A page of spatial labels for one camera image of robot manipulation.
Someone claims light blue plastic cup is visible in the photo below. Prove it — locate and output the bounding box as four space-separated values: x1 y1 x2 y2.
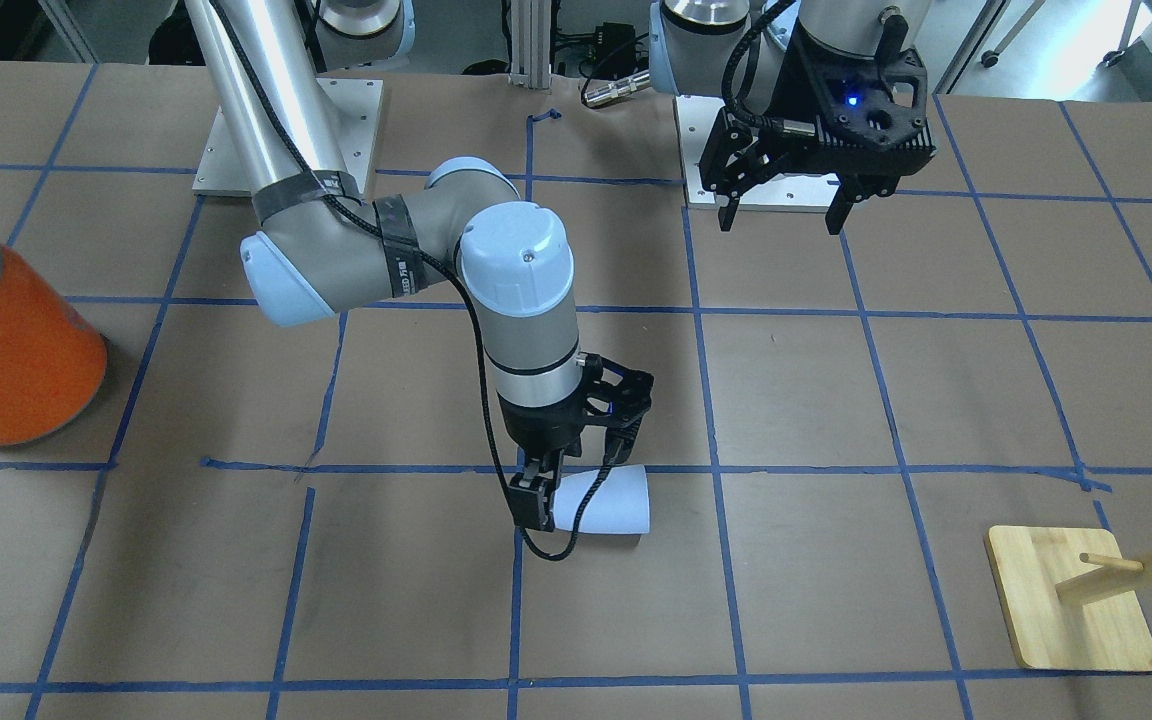
552 465 652 536

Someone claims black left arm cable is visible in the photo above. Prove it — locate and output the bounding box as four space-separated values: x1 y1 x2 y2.
721 0 817 136

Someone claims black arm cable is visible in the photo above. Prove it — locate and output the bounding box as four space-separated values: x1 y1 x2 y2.
200 0 622 563
721 0 817 136

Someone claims orange can shaped container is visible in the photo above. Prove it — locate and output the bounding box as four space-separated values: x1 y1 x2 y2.
0 243 108 447

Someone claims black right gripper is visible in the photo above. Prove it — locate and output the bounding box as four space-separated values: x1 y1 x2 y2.
499 353 655 532

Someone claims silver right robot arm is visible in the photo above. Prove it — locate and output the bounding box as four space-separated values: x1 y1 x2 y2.
187 1 653 536

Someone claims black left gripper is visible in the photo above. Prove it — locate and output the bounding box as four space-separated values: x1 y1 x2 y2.
699 35 937 236

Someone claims bamboo mug tree stand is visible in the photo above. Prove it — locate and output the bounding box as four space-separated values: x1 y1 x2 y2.
979 471 1152 673

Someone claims aluminium frame post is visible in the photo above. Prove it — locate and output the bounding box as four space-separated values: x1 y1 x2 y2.
507 0 554 94

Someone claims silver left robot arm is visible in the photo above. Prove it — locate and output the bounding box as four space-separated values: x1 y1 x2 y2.
647 1 937 234

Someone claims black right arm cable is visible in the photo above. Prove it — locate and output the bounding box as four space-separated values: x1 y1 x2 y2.
200 0 622 563

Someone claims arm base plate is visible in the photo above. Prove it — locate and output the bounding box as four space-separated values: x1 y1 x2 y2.
192 78 384 198
673 93 847 213

